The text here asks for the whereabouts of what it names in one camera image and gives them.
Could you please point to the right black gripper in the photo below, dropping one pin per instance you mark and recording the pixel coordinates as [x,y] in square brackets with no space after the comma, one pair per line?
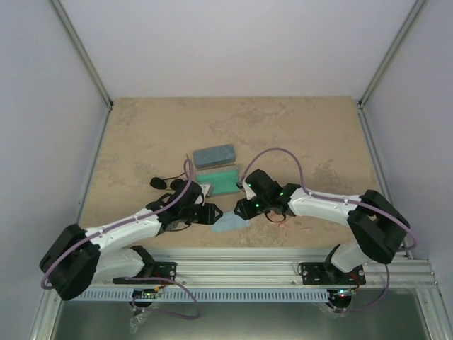
[247,213]

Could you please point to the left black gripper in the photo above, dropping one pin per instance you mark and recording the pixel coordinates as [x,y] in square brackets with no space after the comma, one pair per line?
[208,218]

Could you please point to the light blue cleaning cloth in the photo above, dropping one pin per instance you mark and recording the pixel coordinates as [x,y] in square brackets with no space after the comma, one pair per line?
[229,222]

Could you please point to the grey glasses case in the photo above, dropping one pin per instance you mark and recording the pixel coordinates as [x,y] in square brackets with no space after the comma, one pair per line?
[222,179]

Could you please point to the red transparent glasses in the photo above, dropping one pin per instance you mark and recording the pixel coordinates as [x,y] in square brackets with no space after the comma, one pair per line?
[286,222]

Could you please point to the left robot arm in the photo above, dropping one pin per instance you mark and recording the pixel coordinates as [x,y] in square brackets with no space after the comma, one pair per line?
[71,263]

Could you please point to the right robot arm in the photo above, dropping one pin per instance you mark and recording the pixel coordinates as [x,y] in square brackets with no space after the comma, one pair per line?
[378,228]

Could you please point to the black sunglasses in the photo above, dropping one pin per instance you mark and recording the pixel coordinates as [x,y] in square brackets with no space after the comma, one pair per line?
[166,183]

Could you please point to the blue glasses case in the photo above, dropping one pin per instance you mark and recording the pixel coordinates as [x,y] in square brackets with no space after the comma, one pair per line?
[214,156]

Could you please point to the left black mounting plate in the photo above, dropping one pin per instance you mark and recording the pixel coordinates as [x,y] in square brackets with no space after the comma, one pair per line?
[163,270]

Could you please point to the black mounting plate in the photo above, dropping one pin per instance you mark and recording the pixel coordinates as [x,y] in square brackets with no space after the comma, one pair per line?
[320,273]
[163,270]

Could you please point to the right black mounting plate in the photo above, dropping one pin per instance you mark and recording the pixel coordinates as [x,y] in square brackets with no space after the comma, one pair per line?
[320,273]

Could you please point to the left circuit board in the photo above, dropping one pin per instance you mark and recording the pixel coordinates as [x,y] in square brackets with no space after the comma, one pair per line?
[148,294]

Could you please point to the circuit board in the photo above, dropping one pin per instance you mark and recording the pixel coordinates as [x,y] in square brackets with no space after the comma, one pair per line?
[148,294]
[345,293]

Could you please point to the right circuit board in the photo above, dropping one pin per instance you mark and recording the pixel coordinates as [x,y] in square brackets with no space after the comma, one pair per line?
[345,293]

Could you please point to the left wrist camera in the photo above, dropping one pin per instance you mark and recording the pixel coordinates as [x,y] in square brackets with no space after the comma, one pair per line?
[207,189]

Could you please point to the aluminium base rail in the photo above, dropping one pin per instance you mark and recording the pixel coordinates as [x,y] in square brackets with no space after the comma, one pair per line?
[277,268]

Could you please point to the slotted cable duct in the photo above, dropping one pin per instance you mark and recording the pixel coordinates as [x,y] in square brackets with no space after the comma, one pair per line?
[210,295]

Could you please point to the left aluminium frame post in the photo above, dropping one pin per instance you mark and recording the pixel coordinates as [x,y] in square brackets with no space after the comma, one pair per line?
[81,51]

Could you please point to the aluminium frame post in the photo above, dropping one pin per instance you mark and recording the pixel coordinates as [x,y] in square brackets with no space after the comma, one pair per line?
[81,51]
[397,43]

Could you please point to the right aluminium frame post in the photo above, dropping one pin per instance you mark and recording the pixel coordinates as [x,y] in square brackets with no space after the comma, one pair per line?
[397,43]

